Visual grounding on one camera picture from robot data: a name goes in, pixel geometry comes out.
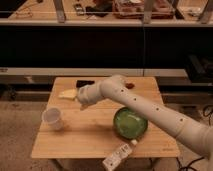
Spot white tube with cap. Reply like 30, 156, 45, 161
102, 139, 138, 171

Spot red tray on shelf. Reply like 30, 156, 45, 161
113, 0, 175, 19

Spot green ceramic bowl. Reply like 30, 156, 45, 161
113, 107, 148, 139

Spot wooden folding table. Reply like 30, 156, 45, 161
31, 77, 180, 159

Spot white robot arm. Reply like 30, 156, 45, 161
59, 75, 213, 171

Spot black cable on floor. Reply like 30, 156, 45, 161
175, 156, 204, 171

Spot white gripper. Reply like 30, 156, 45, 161
59, 83, 104, 110

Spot brown oval object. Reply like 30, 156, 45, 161
125, 83, 135, 89

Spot long shelf bench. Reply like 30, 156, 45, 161
0, 0, 213, 27

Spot white ceramic cup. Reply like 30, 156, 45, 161
42, 107, 63, 131

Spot black rectangular box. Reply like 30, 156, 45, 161
76, 80, 95, 88

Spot black equipment right background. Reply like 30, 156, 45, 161
185, 55, 213, 83

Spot black remote on shelf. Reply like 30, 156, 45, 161
73, 3, 85, 16

